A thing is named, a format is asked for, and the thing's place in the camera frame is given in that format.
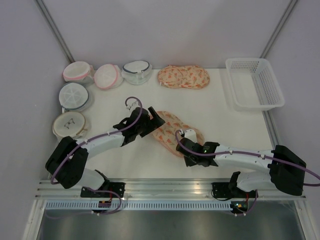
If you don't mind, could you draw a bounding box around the blue trimmed round laundry bag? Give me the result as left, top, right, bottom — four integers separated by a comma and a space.
58, 82, 94, 113

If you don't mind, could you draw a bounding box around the pink trimmed white mesh bag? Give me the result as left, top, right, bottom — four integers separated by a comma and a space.
94, 64, 124, 90

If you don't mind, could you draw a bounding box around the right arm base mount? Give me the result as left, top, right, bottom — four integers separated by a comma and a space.
211, 182, 256, 201

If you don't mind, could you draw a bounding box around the pink trimmed round laundry bag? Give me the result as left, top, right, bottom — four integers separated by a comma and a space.
62, 61, 94, 86

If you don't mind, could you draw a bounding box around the aluminium frame post right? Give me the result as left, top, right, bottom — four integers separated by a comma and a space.
260, 0, 300, 59

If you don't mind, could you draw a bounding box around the white plastic basket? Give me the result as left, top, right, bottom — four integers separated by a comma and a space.
225, 57, 285, 112

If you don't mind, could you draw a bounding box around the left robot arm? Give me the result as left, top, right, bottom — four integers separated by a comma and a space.
45, 107, 165, 198

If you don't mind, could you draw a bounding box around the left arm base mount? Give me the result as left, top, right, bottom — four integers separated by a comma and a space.
99, 182, 126, 198

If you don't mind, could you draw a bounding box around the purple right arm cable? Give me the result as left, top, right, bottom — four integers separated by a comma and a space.
174, 129, 320, 217

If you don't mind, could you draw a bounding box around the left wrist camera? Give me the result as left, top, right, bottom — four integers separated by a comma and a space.
126, 102, 137, 111

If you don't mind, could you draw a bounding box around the beige round bag with glasses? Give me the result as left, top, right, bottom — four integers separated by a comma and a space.
52, 111, 91, 142

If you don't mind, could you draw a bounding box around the navy trimmed white mesh bag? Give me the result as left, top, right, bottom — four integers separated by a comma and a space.
121, 60, 153, 85

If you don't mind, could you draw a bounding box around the aluminium frame post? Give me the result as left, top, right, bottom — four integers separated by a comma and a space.
34, 0, 75, 64
260, 0, 300, 59

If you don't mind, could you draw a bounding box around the white slotted cable duct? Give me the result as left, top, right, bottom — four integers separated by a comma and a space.
45, 200, 232, 211

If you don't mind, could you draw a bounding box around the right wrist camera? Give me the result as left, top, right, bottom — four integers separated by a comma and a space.
184, 129, 197, 143

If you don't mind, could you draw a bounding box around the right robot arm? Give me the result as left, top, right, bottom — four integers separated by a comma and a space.
176, 137, 306, 198

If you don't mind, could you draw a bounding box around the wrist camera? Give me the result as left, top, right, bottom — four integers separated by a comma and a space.
126, 102, 137, 111
184, 129, 197, 143

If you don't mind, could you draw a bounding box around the aluminium frame post left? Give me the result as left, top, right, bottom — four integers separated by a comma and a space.
34, 0, 75, 64

